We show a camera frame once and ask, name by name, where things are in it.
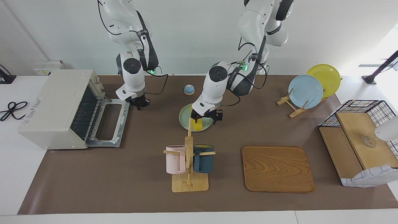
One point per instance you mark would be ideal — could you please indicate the dark teal mug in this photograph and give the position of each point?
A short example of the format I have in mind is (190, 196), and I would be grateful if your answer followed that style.
(204, 161)

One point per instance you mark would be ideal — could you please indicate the brown table mat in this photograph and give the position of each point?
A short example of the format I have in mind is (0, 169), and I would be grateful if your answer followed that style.
(124, 186)

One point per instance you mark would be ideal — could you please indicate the wooden plate rack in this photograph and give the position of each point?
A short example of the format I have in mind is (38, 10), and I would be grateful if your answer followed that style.
(297, 113)

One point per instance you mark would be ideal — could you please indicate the black stand with slanted pole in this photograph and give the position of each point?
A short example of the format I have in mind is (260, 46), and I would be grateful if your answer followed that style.
(370, 79)

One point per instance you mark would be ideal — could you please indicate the cream toaster oven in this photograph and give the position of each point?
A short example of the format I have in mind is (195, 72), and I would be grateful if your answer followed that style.
(49, 109)

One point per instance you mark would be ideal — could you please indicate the light blue plate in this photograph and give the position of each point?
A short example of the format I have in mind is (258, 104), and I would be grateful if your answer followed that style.
(306, 91)

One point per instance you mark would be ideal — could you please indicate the small clear glass dish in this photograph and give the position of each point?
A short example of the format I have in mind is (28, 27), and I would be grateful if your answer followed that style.
(369, 142)

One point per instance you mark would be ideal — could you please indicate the white wall socket box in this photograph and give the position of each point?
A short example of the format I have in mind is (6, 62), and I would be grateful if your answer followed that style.
(49, 67)

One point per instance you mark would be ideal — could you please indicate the wooden mug tree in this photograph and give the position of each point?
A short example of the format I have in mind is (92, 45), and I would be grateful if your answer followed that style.
(189, 186)

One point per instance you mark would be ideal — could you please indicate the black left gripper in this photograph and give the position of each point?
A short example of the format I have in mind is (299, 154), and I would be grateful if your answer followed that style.
(206, 112)

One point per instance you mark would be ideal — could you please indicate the pale green plate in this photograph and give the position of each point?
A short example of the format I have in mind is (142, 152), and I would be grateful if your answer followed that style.
(185, 116)

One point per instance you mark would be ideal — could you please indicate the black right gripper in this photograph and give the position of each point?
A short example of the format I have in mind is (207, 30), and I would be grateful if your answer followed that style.
(139, 102)

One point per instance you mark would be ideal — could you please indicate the pink mug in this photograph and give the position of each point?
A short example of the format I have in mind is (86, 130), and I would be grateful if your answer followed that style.
(174, 160)

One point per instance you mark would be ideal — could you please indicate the white rounded object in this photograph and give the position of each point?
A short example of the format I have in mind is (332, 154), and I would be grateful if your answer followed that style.
(388, 130)

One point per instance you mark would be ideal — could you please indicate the yellow corn cob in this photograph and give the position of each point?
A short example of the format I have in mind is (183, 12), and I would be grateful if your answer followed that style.
(197, 125)

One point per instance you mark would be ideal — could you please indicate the small blue dome bell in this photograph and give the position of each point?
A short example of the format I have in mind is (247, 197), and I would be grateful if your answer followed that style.
(189, 90)

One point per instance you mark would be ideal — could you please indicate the yellow plate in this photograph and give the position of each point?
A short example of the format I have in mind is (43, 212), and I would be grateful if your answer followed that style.
(326, 76)

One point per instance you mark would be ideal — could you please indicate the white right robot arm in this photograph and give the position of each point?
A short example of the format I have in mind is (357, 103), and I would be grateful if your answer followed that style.
(133, 71)

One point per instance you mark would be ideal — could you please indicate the wooden tray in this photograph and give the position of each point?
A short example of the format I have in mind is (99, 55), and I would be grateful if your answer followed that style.
(276, 169)

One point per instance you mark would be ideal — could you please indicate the black stand with flat base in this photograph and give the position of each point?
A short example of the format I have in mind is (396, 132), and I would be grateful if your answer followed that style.
(7, 79)

